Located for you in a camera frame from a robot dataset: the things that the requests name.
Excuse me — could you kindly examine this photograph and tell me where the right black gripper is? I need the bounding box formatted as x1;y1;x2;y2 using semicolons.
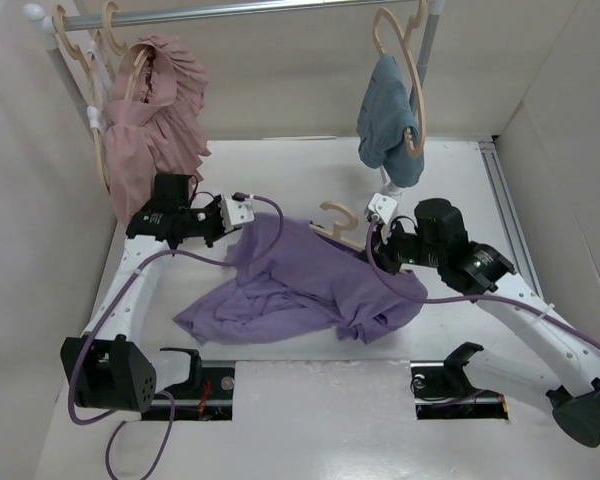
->
357;216;444;275

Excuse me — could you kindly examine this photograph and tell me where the purple t shirt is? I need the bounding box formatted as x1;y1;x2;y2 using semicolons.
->
174;213;428;344

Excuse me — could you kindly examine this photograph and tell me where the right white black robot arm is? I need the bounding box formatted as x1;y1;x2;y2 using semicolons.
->
365;193;600;448

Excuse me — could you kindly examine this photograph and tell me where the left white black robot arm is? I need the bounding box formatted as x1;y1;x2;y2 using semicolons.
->
60;174;227;413

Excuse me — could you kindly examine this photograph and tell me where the wooden hanger with pink dress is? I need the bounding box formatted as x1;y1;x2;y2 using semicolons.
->
102;1;155;107

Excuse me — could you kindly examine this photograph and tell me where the wooden hanger with blue garment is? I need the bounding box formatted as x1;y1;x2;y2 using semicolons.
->
372;0;427;156

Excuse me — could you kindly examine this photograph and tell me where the pink dress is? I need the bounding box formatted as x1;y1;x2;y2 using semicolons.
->
105;34;210;224

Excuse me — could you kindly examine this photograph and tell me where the blue garment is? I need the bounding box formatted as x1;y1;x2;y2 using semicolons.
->
356;54;424;188

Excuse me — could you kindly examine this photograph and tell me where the white clothes rack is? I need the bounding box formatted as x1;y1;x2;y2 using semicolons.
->
22;1;446;139

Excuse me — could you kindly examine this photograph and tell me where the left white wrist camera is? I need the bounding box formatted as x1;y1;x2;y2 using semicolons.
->
219;196;255;232

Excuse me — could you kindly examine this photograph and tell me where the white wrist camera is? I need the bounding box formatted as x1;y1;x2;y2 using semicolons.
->
365;193;398;225
219;196;255;232

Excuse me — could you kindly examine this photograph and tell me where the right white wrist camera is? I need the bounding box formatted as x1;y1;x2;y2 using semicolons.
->
365;193;398;225

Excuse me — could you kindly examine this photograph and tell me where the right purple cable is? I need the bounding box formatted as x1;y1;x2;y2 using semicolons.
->
364;214;600;369

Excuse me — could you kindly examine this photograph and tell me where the purple cable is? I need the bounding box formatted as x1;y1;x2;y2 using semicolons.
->
67;192;286;480
364;214;600;369

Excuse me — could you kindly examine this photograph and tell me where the aluminium rail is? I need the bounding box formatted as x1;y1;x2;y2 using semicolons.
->
478;141;543;296

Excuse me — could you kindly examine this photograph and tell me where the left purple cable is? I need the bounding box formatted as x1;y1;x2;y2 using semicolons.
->
67;192;286;480

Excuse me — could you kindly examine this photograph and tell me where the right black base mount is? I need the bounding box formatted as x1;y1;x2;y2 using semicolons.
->
410;342;509;421

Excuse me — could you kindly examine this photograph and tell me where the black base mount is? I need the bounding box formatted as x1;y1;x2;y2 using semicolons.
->
141;347;236;422
410;342;509;421

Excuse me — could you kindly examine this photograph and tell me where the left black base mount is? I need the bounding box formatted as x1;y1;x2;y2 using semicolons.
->
141;347;236;422

